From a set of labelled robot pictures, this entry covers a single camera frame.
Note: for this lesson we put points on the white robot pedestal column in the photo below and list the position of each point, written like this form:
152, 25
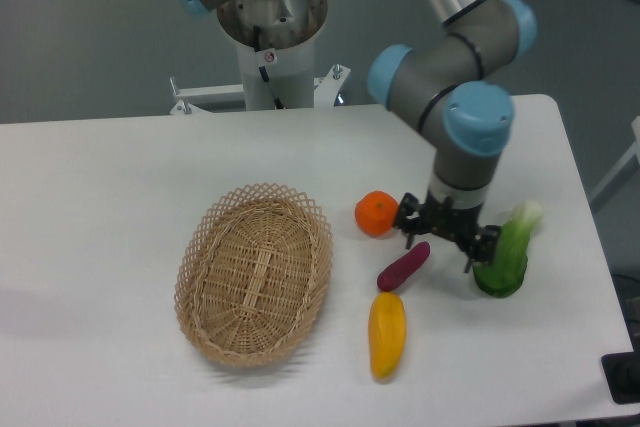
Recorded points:
284, 77

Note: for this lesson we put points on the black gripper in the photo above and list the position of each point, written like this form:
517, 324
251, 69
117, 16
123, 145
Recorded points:
442, 219

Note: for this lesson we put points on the woven wicker basket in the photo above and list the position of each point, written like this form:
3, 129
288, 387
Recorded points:
254, 275

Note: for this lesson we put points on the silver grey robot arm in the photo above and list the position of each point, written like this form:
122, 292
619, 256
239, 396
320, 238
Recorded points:
443, 94

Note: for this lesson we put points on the purple sweet potato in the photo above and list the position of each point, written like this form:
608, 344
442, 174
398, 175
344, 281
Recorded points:
399, 271

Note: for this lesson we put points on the orange tangerine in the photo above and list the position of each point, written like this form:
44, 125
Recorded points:
375, 213

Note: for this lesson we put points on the white metal base frame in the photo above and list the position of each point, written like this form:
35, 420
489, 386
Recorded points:
326, 93

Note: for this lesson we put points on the white table leg frame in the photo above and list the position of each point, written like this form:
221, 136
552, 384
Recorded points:
621, 172

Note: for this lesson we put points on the black device at table edge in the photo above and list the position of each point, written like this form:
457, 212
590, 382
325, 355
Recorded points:
622, 375

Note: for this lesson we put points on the green bok choy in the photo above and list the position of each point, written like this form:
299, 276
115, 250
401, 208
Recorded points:
506, 274

